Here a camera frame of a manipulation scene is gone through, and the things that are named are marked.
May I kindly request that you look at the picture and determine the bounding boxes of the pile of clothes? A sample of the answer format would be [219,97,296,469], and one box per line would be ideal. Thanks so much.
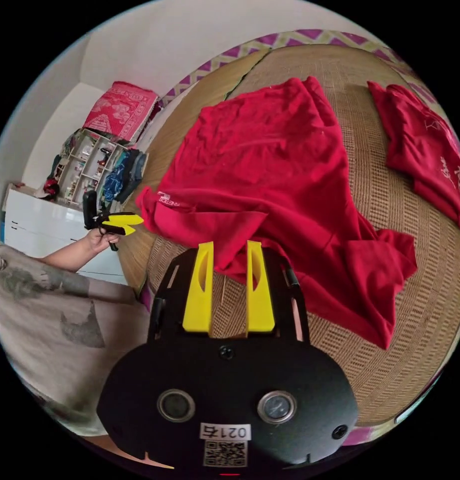
[367,80,460,234]

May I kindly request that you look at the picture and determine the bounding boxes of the red patterned folded blanket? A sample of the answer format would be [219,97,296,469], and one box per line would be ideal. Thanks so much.
[82,80,160,144]

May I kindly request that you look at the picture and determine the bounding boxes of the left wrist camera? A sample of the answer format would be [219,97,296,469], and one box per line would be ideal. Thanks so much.
[82,190,98,226]

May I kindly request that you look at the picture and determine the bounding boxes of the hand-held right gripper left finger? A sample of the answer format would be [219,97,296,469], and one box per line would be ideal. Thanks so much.
[182,241,215,334]

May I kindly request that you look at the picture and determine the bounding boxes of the hanging blue clothes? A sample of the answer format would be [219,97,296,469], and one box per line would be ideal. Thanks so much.
[101,148,148,213]

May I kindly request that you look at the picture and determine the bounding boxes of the person's body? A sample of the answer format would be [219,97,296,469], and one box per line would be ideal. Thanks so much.
[0,241,152,438]

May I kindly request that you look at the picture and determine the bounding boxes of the white shelf with small items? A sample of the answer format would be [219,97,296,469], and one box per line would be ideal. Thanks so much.
[46,127,130,208]

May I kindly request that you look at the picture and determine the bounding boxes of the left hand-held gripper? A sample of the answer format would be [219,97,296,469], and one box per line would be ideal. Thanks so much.
[85,212,145,252]

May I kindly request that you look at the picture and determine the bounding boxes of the white cupboard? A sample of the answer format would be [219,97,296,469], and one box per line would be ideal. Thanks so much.
[2,186,130,285]

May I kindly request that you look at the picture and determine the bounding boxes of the red short sleeve shirt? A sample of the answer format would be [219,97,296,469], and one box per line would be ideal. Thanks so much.
[135,76,418,350]

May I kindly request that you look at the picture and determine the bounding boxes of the person's left forearm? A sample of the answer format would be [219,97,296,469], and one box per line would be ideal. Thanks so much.
[37,237,94,274]

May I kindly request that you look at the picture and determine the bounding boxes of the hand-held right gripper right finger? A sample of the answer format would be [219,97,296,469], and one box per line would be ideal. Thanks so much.
[246,240,278,334]

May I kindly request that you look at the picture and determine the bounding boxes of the bed with woven mat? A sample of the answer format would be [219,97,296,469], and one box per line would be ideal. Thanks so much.
[117,29,460,447]

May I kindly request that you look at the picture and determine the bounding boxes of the person's left hand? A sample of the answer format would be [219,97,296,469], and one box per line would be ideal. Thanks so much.
[85,226,120,255]

